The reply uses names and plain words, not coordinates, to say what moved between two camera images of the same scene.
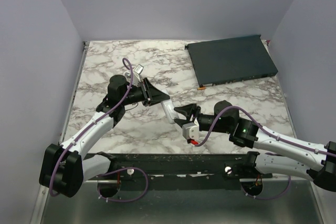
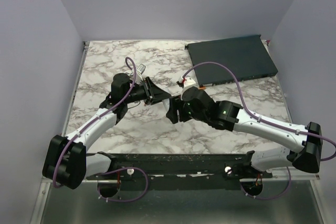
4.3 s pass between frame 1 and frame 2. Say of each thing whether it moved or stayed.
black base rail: stayed
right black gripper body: moved
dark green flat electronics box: stayed
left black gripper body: stayed
